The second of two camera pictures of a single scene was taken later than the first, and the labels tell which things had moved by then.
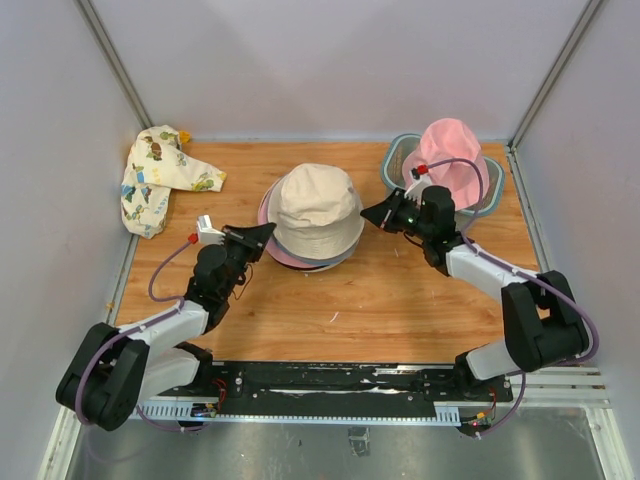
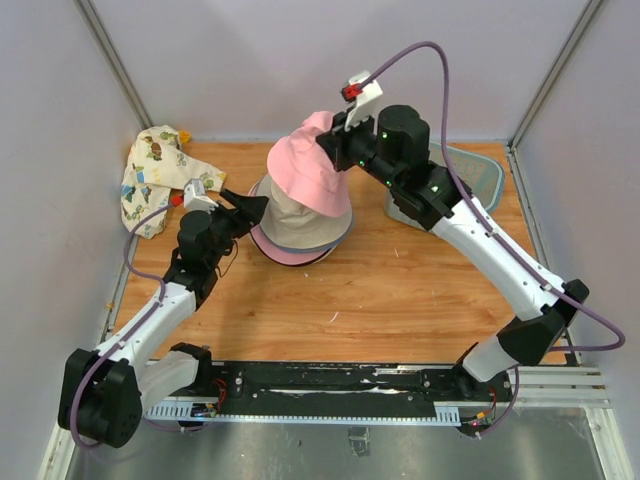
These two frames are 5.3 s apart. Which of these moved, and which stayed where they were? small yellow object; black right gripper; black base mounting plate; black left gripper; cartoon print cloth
Moved: black left gripper; black right gripper
Stayed: black base mounting plate; small yellow object; cartoon print cloth
